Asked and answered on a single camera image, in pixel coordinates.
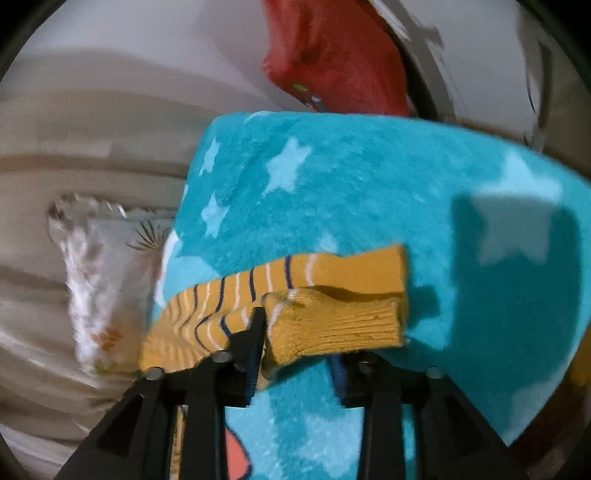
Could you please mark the yellow striped sock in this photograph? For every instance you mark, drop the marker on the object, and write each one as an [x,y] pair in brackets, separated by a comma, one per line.
[323,323]

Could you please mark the turquoise star print blanket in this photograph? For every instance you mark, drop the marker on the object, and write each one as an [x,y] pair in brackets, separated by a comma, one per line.
[351,194]

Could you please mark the clear plastic bag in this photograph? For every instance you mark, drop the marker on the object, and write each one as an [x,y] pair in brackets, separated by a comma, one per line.
[99,286]

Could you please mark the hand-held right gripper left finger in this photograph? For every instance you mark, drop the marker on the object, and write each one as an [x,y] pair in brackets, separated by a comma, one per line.
[252,364]

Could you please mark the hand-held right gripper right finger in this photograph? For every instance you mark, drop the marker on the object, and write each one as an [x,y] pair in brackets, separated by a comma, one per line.
[340,378]

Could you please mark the red cloth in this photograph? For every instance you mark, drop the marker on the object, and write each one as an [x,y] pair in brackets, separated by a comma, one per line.
[337,55]

